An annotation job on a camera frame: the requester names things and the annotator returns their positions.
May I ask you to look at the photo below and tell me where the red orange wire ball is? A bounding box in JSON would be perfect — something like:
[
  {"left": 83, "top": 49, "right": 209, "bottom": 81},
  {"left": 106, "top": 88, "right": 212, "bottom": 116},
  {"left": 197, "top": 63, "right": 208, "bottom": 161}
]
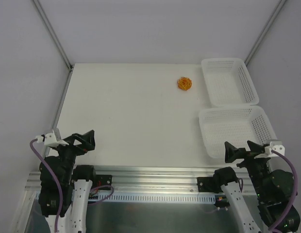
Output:
[{"left": 177, "top": 77, "right": 192, "bottom": 91}]

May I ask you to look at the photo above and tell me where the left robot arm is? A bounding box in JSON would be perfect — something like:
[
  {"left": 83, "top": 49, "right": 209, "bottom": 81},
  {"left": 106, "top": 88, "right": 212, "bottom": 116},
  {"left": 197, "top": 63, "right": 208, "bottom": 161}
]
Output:
[{"left": 37, "top": 129, "right": 97, "bottom": 233}]

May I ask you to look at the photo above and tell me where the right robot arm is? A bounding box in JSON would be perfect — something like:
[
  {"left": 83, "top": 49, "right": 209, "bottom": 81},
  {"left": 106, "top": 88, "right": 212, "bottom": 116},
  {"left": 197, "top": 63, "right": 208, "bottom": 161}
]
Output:
[{"left": 213, "top": 140, "right": 301, "bottom": 233}]

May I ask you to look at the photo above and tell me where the near white plastic basket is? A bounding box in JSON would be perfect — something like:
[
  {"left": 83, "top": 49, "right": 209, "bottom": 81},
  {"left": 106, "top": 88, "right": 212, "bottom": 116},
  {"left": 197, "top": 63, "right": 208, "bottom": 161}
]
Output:
[{"left": 199, "top": 105, "right": 277, "bottom": 159}]

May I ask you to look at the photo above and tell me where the white plastic basket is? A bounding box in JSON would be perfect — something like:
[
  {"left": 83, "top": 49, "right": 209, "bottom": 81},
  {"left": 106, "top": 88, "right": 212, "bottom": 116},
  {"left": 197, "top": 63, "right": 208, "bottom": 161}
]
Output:
[
  {"left": 201, "top": 58, "right": 259, "bottom": 107},
  {"left": 199, "top": 105, "right": 277, "bottom": 159}
]

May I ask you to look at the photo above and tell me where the far white plastic basket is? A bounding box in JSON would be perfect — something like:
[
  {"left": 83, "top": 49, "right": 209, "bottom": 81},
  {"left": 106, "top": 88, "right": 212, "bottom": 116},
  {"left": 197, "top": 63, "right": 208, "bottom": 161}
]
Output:
[{"left": 201, "top": 58, "right": 259, "bottom": 107}]

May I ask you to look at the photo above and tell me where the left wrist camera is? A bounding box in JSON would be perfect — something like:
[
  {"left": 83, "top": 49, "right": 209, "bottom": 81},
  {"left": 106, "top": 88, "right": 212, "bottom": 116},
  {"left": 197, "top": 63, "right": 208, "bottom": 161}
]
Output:
[{"left": 35, "top": 128, "right": 69, "bottom": 148}]

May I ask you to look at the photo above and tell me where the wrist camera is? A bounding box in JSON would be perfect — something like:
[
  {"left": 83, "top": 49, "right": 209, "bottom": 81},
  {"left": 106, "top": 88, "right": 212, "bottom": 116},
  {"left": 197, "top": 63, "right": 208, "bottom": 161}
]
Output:
[
  {"left": 254, "top": 140, "right": 285, "bottom": 159},
  {"left": 35, "top": 128, "right": 69, "bottom": 148}
]

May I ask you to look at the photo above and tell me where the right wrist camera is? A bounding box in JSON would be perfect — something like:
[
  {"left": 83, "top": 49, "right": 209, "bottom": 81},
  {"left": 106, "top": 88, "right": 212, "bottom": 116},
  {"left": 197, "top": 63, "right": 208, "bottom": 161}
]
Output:
[{"left": 254, "top": 140, "right": 285, "bottom": 159}]

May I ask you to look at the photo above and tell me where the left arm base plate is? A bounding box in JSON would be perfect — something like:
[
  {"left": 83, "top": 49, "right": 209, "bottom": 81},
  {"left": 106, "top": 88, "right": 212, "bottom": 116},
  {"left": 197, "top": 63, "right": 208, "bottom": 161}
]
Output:
[{"left": 93, "top": 174, "right": 113, "bottom": 190}]

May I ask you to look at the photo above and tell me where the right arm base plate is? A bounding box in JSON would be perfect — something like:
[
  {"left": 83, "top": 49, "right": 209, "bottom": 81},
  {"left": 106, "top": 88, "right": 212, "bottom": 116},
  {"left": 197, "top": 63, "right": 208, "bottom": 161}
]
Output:
[{"left": 197, "top": 177, "right": 217, "bottom": 193}]

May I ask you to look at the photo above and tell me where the white slotted cable duct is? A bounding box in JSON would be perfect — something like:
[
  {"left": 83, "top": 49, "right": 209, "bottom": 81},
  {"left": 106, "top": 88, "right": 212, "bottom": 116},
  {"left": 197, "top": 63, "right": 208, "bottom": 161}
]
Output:
[{"left": 35, "top": 191, "right": 217, "bottom": 204}]

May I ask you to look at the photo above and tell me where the aluminium mounting rail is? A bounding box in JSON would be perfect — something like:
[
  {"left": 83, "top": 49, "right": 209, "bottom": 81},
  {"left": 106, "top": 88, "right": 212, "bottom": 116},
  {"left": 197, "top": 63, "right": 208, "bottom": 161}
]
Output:
[{"left": 24, "top": 165, "right": 263, "bottom": 195}]

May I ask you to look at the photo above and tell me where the left aluminium frame post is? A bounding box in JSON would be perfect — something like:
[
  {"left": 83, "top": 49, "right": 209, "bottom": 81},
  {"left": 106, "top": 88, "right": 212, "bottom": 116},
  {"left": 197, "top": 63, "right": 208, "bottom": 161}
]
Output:
[{"left": 31, "top": 0, "right": 73, "bottom": 70}]

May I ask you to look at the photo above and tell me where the aluminium frame post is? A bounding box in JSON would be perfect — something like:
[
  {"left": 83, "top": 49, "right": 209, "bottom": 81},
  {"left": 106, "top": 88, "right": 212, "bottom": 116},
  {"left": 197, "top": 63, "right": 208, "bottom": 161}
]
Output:
[
  {"left": 244, "top": 0, "right": 288, "bottom": 66},
  {"left": 31, "top": 0, "right": 73, "bottom": 70}
]

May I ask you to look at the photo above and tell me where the right aluminium frame post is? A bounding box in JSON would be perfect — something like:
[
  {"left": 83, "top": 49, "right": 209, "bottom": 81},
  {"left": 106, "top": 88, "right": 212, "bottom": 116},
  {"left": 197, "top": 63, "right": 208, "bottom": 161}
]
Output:
[{"left": 244, "top": 0, "right": 288, "bottom": 66}]

